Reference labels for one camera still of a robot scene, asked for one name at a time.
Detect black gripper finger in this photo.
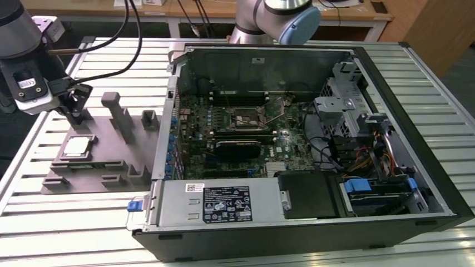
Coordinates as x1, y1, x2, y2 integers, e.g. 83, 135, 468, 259
57, 82, 95, 126

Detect silver CPU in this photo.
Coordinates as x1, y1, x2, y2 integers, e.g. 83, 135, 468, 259
63, 136, 93, 157

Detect wire locking lever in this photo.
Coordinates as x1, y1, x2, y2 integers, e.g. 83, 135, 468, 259
220, 85, 235, 110
266, 106, 295, 125

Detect CPU socket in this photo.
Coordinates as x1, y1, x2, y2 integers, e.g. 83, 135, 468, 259
228, 106, 270, 131

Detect grey metal foot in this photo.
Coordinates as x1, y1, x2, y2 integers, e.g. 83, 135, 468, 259
0, 94, 16, 113

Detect grey parts rack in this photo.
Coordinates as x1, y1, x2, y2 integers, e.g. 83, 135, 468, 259
39, 91, 163, 195

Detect black graphics card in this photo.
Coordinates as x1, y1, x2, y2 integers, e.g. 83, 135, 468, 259
214, 140, 263, 160

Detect black expansion slot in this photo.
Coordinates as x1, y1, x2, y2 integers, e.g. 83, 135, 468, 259
203, 169, 248, 179

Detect silver power supply unit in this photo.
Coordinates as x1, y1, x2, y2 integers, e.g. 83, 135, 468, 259
147, 177, 290, 226

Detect green motherboard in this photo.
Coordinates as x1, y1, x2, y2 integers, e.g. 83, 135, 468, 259
173, 93, 335, 180

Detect silver drive cage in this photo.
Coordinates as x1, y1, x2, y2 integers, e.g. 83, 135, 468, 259
312, 61, 391, 137

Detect black plastic shroud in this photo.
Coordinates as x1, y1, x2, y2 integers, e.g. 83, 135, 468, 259
276, 170, 348, 220

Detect black open PC case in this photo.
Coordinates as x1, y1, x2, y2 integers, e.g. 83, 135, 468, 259
128, 37, 475, 263

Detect blue disk carrier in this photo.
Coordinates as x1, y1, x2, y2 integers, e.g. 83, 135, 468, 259
343, 179, 372, 193

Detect wooden cabinet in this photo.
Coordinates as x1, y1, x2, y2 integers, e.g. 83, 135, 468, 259
380, 0, 475, 76

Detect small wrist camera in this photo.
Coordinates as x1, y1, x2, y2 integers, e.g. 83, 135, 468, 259
31, 16, 64, 43

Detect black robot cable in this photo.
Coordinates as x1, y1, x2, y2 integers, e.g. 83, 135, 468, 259
73, 0, 145, 84

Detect black cable bundle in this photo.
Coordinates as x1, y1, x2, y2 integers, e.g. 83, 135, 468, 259
300, 101, 340, 170

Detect coloured power wires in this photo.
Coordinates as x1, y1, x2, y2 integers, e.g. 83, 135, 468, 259
343, 132, 396, 179

